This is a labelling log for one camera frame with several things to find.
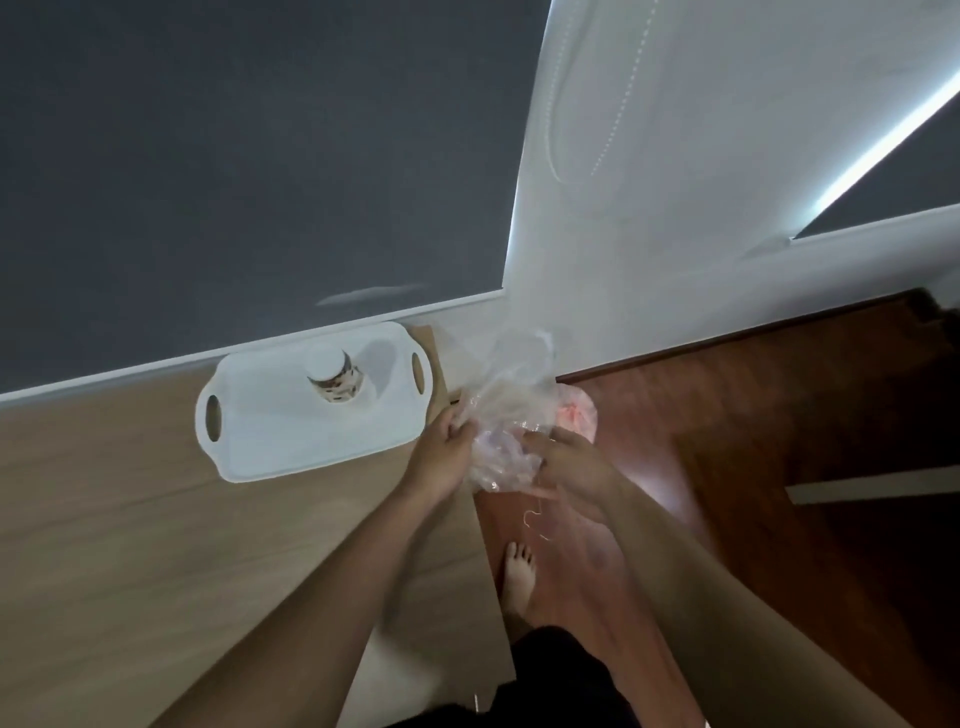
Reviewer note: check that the person's bare foot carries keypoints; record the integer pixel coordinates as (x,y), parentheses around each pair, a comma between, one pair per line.
(517,581)

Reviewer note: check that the person's right thumb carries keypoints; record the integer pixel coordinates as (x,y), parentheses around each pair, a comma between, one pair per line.
(537,444)

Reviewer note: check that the person's left hand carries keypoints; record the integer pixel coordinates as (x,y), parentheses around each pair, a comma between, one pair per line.
(437,456)

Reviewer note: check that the person's black shorts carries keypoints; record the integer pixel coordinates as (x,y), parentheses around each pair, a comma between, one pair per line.
(525,682)

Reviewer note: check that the white plastic tray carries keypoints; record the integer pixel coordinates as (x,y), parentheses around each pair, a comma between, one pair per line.
(311,405)

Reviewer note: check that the grey roller blind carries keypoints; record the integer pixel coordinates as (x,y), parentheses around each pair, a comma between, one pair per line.
(247,165)

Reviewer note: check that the pink lined waste bin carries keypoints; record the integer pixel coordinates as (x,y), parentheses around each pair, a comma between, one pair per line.
(574,409)

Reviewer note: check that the person's left forearm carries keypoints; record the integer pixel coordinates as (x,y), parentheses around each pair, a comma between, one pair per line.
(300,622)

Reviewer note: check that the patterned jar with white lid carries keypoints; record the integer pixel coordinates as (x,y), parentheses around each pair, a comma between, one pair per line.
(335,375)

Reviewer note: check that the person's left fingers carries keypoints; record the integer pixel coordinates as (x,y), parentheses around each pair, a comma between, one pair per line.
(459,425)

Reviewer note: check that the person's right hand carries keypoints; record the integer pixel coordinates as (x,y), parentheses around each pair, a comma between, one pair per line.
(576,472)

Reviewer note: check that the clear plastic bag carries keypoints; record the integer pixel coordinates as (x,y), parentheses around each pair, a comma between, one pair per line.
(506,409)

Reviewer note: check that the person's right forearm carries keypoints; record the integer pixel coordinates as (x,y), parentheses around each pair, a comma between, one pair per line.
(727,615)

